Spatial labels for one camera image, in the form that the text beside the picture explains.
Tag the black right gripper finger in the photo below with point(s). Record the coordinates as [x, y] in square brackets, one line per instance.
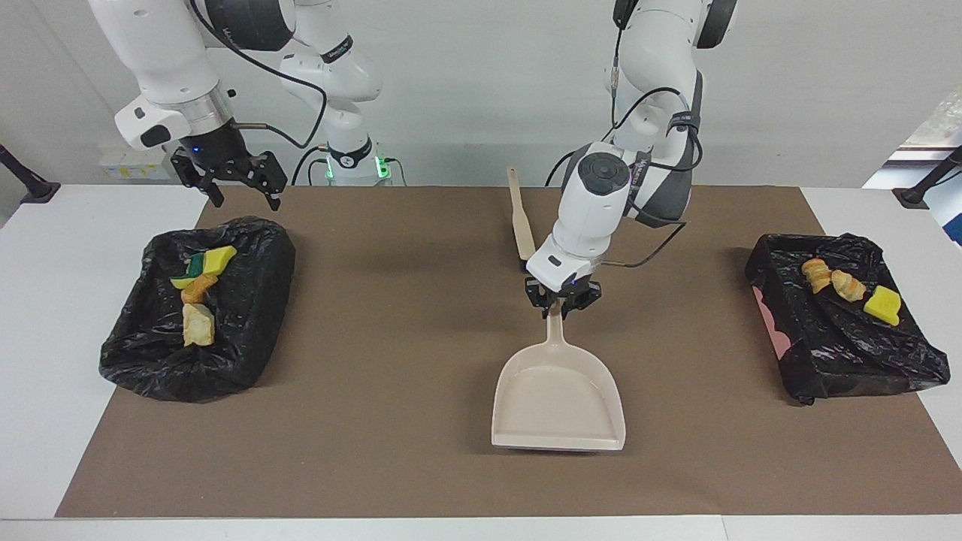
[197, 176]
[270, 171]

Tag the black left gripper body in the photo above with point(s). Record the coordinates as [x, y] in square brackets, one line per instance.
[564, 289]

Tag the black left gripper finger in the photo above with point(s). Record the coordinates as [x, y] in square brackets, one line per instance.
[543, 306]
[580, 303]

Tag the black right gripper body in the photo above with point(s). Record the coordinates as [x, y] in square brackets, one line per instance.
[214, 150]

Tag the beige hand brush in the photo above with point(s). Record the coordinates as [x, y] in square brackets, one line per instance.
[518, 218]

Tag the green and yellow scrub sponge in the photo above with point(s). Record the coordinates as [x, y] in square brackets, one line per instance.
[214, 259]

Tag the beige plastic dustpan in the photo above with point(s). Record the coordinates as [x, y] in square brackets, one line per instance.
[560, 406]

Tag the yellow sponge piece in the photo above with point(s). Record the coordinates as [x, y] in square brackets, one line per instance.
[882, 304]
[183, 282]

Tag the brown sponge chunk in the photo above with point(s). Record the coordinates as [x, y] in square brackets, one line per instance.
[199, 289]

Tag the cream sponge chunk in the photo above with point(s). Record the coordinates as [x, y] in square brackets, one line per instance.
[198, 324]

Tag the beige sponge chunk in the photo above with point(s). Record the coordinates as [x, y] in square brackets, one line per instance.
[817, 275]
[849, 286]

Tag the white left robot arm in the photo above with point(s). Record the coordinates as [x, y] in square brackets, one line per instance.
[594, 203]

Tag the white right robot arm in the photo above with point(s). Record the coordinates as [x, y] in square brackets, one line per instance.
[165, 52]

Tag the left black-lined bin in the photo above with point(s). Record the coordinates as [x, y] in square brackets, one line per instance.
[248, 330]

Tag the black-lined bin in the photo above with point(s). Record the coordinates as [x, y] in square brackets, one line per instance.
[248, 330]
[849, 353]

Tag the pink plastic bin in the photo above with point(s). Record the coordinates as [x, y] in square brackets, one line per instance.
[774, 330]

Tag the right black-lined bin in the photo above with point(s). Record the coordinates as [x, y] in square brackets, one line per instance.
[849, 353]

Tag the white cardboard box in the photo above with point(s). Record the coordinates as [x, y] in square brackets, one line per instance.
[139, 161]

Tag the brown table mat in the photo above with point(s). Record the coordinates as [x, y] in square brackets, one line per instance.
[376, 451]

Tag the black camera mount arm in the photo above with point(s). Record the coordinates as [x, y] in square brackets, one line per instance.
[928, 184]
[30, 184]

